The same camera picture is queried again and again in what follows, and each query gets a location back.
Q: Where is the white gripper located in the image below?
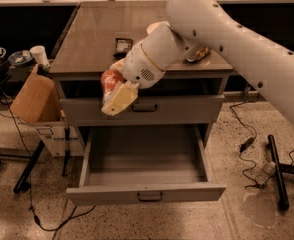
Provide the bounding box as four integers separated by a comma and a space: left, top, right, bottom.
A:
101, 41, 165, 116

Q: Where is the red coke can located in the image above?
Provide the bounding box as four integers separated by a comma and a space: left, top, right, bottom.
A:
100, 69, 125, 95

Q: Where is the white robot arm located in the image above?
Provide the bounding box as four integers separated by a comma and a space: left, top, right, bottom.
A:
102, 0, 294, 125

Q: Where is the grey drawer cabinet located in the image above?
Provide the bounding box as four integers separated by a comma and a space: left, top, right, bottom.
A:
51, 0, 232, 146

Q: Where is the grey top drawer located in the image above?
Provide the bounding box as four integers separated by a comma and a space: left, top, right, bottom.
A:
60, 95, 224, 126

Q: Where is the orange patterned drink can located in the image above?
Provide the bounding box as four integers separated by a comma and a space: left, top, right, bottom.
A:
186, 47, 210, 63

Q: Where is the open grey middle drawer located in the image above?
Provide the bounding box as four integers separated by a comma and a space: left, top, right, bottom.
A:
67, 125, 226, 206

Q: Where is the white bowl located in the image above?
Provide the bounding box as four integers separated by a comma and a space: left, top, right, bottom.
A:
146, 21, 170, 35

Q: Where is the white printed cardboard box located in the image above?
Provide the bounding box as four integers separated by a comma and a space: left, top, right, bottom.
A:
31, 109, 86, 158

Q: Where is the white paper cup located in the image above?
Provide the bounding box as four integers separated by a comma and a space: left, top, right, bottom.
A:
30, 45, 50, 66

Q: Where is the brown cardboard box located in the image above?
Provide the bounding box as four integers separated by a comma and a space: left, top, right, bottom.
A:
10, 65, 61, 123

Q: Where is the blue plate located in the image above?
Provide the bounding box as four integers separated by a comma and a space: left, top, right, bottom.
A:
9, 50, 34, 68

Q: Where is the black table leg left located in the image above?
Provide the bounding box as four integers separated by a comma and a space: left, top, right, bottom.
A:
13, 141, 45, 194

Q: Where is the black table leg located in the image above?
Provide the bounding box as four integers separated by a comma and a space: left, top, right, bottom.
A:
268, 135, 289, 211
13, 141, 45, 194

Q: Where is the clear plastic bottle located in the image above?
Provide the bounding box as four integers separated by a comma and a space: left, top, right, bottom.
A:
256, 161, 276, 186

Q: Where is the black table leg right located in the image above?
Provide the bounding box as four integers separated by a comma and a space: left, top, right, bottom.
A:
268, 135, 289, 211

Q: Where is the black floor cable left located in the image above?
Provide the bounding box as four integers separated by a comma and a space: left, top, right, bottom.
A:
0, 93, 97, 233

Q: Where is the black power cable right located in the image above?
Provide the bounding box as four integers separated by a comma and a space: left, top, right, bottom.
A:
228, 83, 268, 190

